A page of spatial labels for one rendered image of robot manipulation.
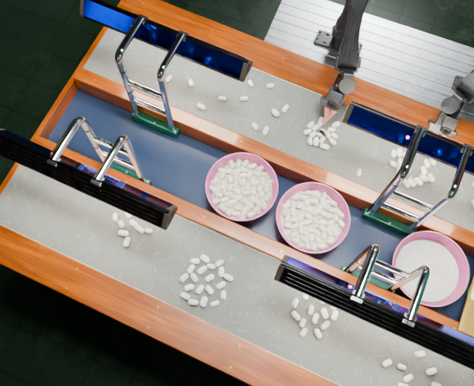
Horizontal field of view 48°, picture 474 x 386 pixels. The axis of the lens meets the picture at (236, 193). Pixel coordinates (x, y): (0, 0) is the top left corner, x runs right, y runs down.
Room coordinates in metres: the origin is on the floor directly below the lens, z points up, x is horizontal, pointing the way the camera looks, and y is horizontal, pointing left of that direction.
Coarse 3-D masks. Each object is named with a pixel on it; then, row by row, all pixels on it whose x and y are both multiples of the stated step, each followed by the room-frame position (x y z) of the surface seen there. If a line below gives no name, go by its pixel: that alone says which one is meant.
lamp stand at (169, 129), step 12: (132, 24) 1.10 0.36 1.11; (144, 24) 1.10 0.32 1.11; (132, 36) 1.04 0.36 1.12; (180, 36) 1.05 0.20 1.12; (120, 48) 0.99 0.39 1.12; (120, 60) 0.96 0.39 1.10; (168, 60) 0.96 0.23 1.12; (120, 72) 0.96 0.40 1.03; (132, 84) 0.95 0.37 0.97; (132, 96) 0.96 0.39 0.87; (156, 96) 0.92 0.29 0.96; (132, 108) 0.97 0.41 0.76; (156, 108) 0.93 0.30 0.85; (168, 108) 0.90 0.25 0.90; (144, 120) 0.94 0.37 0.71; (156, 120) 0.95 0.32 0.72; (168, 120) 0.90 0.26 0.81; (168, 132) 0.90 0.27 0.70; (180, 132) 0.91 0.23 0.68
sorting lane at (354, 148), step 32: (96, 64) 1.17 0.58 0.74; (128, 64) 1.18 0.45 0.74; (160, 64) 1.18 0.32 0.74; (192, 64) 1.19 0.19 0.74; (192, 96) 1.04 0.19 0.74; (256, 96) 1.05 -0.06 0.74; (288, 96) 1.06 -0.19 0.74; (320, 96) 1.06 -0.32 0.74; (288, 128) 0.92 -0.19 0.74; (320, 128) 0.92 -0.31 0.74; (352, 128) 0.93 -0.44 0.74; (320, 160) 0.79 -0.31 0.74; (352, 160) 0.79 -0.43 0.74; (384, 160) 0.80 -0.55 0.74; (416, 160) 0.80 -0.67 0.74; (416, 192) 0.67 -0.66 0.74
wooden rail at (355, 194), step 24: (96, 96) 1.06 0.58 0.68; (120, 96) 1.02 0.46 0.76; (144, 96) 1.02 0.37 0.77; (192, 120) 0.93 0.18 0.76; (216, 144) 0.86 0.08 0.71; (240, 144) 0.83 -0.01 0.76; (264, 144) 0.84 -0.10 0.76; (288, 168) 0.74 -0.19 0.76; (312, 168) 0.74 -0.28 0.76; (360, 192) 0.66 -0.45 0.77; (432, 216) 0.58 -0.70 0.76; (456, 240) 0.49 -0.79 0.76
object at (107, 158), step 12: (72, 120) 0.74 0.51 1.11; (84, 120) 0.74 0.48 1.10; (72, 132) 0.69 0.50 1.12; (60, 144) 0.65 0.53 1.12; (96, 144) 0.74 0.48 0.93; (108, 144) 0.72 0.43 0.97; (120, 144) 0.66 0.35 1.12; (108, 156) 0.62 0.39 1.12; (132, 156) 0.68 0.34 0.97; (108, 168) 0.58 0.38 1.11; (120, 168) 0.74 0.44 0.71; (132, 168) 0.69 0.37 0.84; (144, 180) 0.68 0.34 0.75
